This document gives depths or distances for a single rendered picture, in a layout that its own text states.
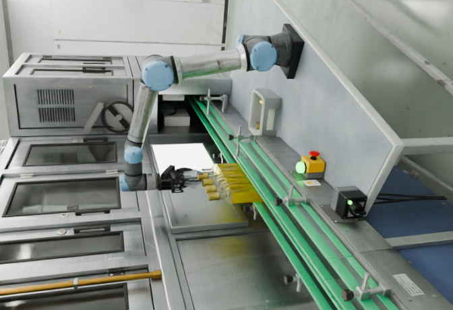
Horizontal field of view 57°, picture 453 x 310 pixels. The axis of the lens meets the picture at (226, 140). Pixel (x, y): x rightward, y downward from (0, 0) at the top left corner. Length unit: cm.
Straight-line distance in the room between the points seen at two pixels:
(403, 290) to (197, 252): 81
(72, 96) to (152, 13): 285
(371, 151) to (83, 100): 186
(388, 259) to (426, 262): 13
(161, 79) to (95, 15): 381
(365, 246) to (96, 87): 192
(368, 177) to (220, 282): 64
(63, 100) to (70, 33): 272
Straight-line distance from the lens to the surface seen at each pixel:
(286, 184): 162
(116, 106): 272
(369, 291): 116
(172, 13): 543
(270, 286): 159
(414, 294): 122
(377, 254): 131
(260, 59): 167
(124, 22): 539
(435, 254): 144
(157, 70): 160
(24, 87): 274
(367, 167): 143
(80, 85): 271
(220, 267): 164
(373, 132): 140
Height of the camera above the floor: 156
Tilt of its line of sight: 16 degrees down
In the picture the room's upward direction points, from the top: 92 degrees counter-clockwise
